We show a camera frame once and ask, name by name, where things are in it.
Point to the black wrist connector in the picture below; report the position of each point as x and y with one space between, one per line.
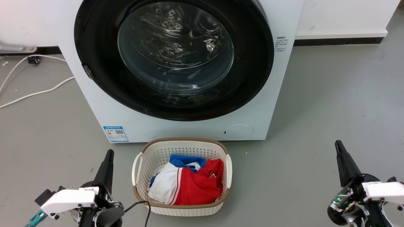
392 179
47 195

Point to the black round glass washer door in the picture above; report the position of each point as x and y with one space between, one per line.
94 78

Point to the black left wrist connector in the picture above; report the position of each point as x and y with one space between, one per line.
47 195

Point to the small black caster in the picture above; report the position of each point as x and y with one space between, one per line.
33 59

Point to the round white filter cover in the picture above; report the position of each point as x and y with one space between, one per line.
238 132

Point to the blue energy label sticker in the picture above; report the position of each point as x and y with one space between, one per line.
115 134

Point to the blue garment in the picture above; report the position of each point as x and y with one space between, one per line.
184 160

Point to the black right wrist connector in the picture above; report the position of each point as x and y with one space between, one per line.
392 179

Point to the white front-load washing machine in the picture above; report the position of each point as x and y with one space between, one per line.
189 129

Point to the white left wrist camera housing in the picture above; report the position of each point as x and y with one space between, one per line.
68 200

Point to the grey metal bracket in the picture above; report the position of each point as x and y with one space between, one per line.
12 48

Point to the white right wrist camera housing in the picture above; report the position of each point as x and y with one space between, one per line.
386 190

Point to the white perforated laundry basket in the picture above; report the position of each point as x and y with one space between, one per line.
183 146

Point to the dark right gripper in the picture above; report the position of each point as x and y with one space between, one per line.
347 205

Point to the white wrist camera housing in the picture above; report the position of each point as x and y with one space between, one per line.
386 190
68 200

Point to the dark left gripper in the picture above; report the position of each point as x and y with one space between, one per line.
107 205

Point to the red and white garment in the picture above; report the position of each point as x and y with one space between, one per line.
195 189

